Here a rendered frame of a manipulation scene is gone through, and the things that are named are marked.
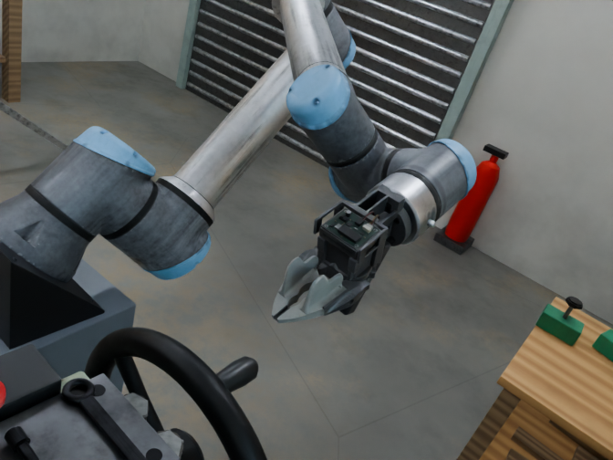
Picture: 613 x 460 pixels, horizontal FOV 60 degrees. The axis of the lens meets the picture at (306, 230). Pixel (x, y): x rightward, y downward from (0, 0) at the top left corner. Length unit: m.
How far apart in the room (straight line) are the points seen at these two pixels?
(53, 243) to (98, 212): 0.09
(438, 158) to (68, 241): 0.66
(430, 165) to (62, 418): 0.54
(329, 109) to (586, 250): 2.51
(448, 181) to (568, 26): 2.32
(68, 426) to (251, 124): 0.90
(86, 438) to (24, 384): 0.05
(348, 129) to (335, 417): 1.22
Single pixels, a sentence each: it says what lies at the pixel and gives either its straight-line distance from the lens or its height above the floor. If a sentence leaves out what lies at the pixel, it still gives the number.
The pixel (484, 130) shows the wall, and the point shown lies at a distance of 3.11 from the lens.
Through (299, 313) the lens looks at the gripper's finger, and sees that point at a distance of 0.60.
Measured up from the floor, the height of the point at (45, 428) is 1.00.
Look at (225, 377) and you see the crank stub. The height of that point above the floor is 0.93.
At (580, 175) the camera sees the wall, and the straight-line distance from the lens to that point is 3.04.
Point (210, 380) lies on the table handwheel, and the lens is 0.47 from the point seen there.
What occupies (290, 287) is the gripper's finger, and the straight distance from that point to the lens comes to 0.62.
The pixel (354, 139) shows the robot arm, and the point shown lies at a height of 1.06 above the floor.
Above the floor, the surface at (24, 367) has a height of 1.01.
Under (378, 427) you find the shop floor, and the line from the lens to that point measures 1.85.
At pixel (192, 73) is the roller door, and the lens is 4.22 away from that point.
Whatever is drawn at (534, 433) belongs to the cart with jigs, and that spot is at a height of 0.18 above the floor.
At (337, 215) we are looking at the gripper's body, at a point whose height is 1.02.
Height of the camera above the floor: 1.29
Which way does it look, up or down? 29 degrees down
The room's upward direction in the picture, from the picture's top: 18 degrees clockwise
